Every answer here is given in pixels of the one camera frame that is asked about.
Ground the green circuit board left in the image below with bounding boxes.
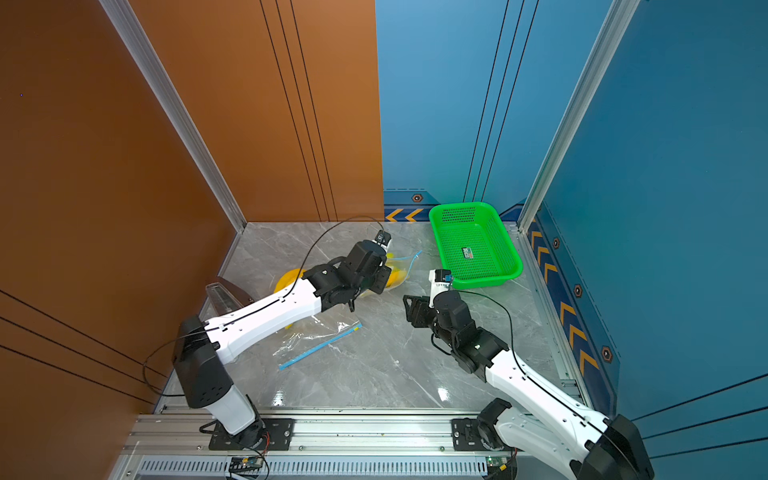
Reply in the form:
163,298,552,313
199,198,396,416
228,456,266,477

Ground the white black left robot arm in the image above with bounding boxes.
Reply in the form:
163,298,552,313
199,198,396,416
172,230,391,449

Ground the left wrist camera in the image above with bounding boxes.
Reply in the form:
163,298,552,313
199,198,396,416
374,229,392,249

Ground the green circuit board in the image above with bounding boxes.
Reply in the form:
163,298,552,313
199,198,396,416
228,456,266,477
486,455,518,479

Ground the aluminium corner post right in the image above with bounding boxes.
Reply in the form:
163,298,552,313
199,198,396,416
517,0,640,233

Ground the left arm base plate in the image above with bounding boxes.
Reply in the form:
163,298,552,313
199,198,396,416
199,417,295,453

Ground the empty clear zip bag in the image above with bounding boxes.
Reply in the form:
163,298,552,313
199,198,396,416
265,315,362,371

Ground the green circuit board right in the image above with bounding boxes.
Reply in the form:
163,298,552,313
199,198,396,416
486,455,518,479

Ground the clear zip bag with bananas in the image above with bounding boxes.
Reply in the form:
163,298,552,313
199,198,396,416
263,254,409,331

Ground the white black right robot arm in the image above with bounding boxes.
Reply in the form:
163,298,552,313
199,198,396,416
403,290,655,479

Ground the aluminium corner post left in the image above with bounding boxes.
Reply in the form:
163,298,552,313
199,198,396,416
100,0,247,234

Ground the green plastic perforated basket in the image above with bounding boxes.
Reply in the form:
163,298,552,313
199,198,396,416
429,202,524,289

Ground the aluminium corner post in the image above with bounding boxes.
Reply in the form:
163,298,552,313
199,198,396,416
517,0,640,233
100,0,247,234

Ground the aluminium front rail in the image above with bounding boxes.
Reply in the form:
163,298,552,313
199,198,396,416
112,410,568,479

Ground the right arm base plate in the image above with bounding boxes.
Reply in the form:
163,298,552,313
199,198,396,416
450,417,529,452

